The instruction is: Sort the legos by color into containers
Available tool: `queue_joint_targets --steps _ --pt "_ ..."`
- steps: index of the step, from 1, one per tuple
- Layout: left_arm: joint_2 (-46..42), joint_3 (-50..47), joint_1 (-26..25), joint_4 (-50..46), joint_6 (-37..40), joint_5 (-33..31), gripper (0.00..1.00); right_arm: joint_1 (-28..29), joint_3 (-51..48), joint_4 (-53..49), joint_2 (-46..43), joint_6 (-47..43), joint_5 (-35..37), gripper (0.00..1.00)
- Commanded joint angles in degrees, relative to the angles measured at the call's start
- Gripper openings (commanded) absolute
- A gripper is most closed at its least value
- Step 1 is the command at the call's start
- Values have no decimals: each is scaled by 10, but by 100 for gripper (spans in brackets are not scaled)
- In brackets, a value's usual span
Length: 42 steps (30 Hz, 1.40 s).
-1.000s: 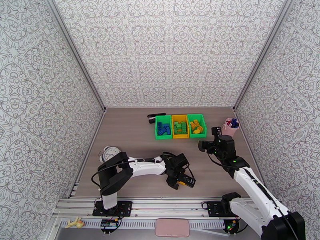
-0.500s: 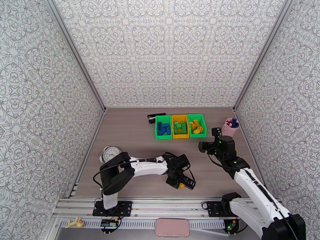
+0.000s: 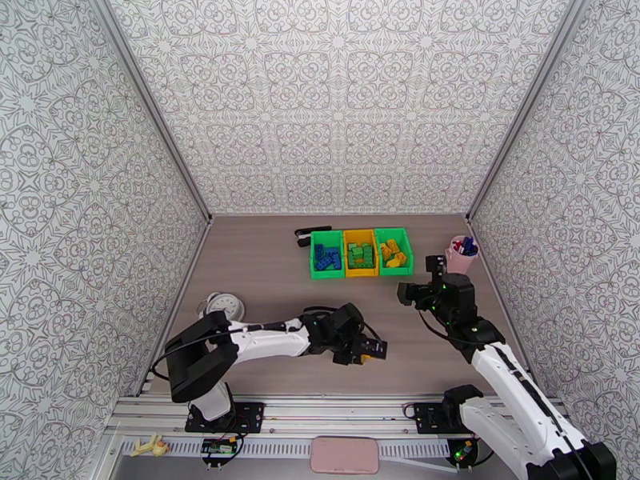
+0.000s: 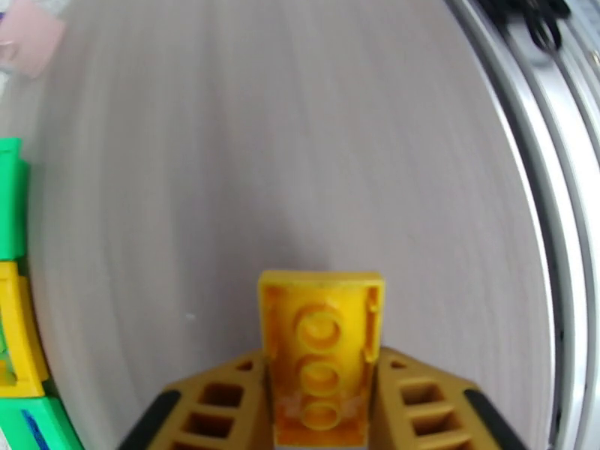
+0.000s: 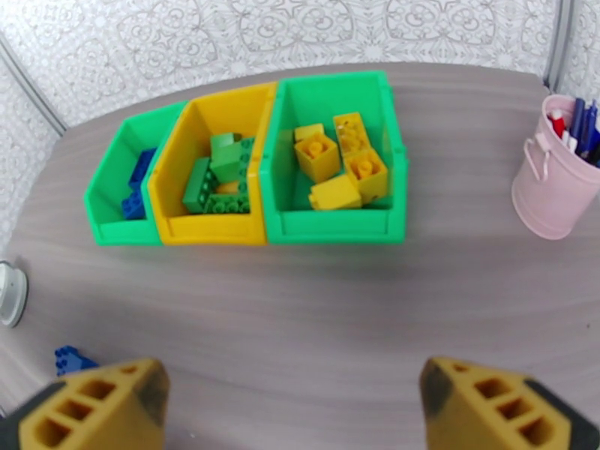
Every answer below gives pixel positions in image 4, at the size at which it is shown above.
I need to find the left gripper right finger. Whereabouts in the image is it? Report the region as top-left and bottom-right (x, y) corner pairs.
(370, 347), (531, 450)

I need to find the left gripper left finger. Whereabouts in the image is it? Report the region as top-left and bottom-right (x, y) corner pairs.
(119, 349), (275, 450)

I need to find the yellow lego brick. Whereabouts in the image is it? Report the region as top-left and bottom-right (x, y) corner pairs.
(257, 269), (387, 447)

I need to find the green plastic bin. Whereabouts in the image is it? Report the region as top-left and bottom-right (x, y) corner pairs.
(0, 136), (32, 263)
(0, 394), (86, 450)

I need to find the yellow plastic bin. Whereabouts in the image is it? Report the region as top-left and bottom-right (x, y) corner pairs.
(0, 261), (50, 398)

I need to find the pink metal cup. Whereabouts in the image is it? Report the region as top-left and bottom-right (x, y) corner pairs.
(0, 0), (67, 80)

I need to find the aluminium table rail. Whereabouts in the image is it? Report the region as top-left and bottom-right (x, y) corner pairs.
(440, 0), (600, 450)

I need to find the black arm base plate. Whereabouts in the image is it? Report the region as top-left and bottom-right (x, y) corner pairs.
(473, 0), (571, 53)

